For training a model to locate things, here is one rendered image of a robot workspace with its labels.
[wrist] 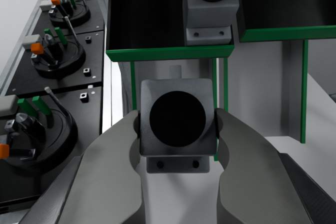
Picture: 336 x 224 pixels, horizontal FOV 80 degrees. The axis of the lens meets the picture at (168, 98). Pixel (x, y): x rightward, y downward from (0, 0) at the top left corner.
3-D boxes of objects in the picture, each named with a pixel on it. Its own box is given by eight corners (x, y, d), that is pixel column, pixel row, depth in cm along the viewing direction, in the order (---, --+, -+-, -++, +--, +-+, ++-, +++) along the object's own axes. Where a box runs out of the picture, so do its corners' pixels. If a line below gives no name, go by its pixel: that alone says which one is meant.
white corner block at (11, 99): (20, 118, 48) (9, 108, 45) (0, 122, 47) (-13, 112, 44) (26, 103, 51) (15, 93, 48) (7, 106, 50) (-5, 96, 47)
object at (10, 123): (16, 131, 41) (11, 127, 40) (8, 132, 41) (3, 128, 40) (19, 123, 42) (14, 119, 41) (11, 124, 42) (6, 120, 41)
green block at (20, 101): (37, 117, 43) (23, 102, 39) (31, 118, 43) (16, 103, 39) (38, 112, 44) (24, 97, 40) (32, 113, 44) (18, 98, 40)
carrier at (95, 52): (104, 86, 53) (87, 47, 44) (8, 102, 51) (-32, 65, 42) (105, 35, 68) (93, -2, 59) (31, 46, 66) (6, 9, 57)
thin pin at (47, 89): (68, 116, 43) (48, 89, 36) (64, 116, 43) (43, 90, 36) (69, 113, 43) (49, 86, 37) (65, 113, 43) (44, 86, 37)
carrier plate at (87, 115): (101, 187, 37) (97, 183, 35) (-38, 215, 35) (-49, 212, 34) (104, 91, 52) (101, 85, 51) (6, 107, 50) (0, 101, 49)
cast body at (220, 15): (225, 53, 22) (246, 10, 15) (185, 54, 22) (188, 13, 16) (218, -11, 24) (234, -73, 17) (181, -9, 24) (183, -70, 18)
